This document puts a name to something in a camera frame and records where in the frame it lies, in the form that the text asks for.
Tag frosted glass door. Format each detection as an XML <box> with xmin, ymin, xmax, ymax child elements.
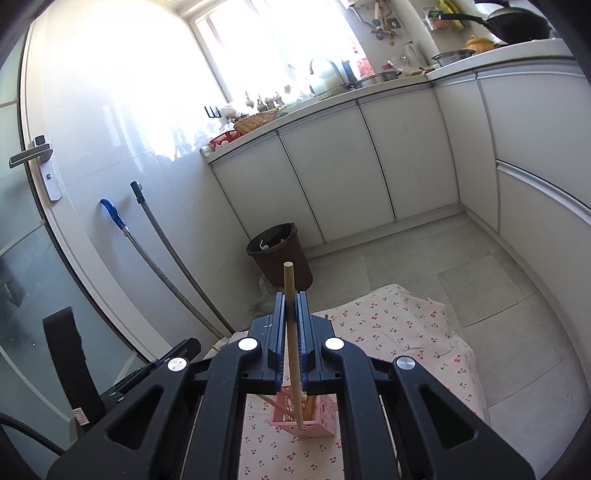
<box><xmin>0</xmin><ymin>14</ymin><xmax>232</xmax><ymax>480</ymax></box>

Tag steel basin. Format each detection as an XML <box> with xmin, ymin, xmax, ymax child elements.
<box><xmin>358</xmin><ymin>71</ymin><xmax>403</xmax><ymax>89</ymax></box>

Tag single tan chopstick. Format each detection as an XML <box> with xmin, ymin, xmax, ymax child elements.
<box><xmin>283</xmin><ymin>261</ymin><xmax>304</xmax><ymax>429</ymax></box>

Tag black braided cable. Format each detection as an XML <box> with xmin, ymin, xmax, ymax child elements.
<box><xmin>0</xmin><ymin>412</ymin><xmax>66</xmax><ymax>456</ymax></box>

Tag wicker basket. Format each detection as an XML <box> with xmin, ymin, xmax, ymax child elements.
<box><xmin>233</xmin><ymin>111</ymin><xmax>280</xmax><ymax>135</ymax></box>

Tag brown trash bin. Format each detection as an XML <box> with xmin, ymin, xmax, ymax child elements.
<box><xmin>246</xmin><ymin>223</ymin><xmax>314</xmax><ymax>289</ymax></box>

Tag yellow ceramic pot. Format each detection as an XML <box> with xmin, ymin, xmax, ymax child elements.
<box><xmin>464</xmin><ymin>34</ymin><xmax>498</xmax><ymax>52</ymax></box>

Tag white cabinet door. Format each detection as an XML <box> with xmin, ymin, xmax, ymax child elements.
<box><xmin>278</xmin><ymin>105</ymin><xmax>397</xmax><ymax>222</ymax></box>
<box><xmin>434</xmin><ymin>76</ymin><xmax>502</xmax><ymax>232</ymax></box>
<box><xmin>213</xmin><ymin>134</ymin><xmax>325</xmax><ymax>244</ymax></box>
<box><xmin>359</xmin><ymin>88</ymin><xmax>461</xmax><ymax>205</ymax></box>

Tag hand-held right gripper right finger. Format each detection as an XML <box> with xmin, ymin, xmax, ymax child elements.
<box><xmin>295</xmin><ymin>291</ymin><xmax>539</xmax><ymax>480</ymax></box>

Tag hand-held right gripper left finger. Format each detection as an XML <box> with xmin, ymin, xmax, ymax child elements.
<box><xmin>46</xmin><ymin>292</ymin><xmax>287</xmax><ymax>480</ymax></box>

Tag pink perforated utensil holder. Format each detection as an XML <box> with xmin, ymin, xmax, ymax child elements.
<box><xmin>269</xmin><ymin>385</ymin><xmax>338</xmax><ymax>437</ymax></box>

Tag white kettle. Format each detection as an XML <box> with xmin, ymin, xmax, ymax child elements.
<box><xmin>308</xmin><ymin>58</ymin><xmax>343</xmax><ymax>96</ymax></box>

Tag white kitchen countertop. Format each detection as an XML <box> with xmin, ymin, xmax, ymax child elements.
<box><xmin>201</xmin><ymin>39</ymin><xmax>578</xmax><ymax>162</ymax></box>

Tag clear plastic bag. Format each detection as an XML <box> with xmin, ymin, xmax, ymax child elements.
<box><xmin>252</xmin><ymin>274</ymin><xmax>287</xmax><ymax>320</ymax></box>

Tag black strap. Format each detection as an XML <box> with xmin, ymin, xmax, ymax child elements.
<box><xmin>41</xmin><ymin>307</ymin><xmax>108</xmax><ymax>426</ymax></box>

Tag white cabinet drawer front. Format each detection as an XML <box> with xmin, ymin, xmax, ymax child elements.
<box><xmin>478</xmin><ymin>55</ymin><xmax>591</xmax><ymax>191</ymax></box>
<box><xmin>496</xmin><ymin>161</ymin><xmax>591</xmax><ymax>301</ymax></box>

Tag cherry print cloth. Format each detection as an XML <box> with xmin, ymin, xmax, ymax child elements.
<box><xmin>217</xmin><ymin>282</ymin><xmax>485</xmax><ymax>480</ymax></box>

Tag black wok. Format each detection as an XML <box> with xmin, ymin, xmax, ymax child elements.
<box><xmin>438</xmin><ymin>2</ymin><xmax>552</xmax><ymax>45</ymax></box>

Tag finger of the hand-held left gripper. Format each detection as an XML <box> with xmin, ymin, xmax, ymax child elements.
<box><xmin>139</xmin><ymin>338</ymin><xmax>201</xmax><ymax>371</ymax></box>

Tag metal door handle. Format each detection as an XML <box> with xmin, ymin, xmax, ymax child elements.
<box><xmin>9</xmin><ymin>135</ymin><xmax>64</xmax><ymax>202</ymax></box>

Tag hanging kitchen tools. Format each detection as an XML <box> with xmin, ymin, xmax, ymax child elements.
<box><xmin>365</xmin><ymin>0</ymin><xmax>400</xmax><ymax>47</ymax></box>

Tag bright window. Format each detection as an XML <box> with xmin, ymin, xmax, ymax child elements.
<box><xmin>189</xmin><ymin>0</ymin><xmax>371</xmax><ymax>103</ymax></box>

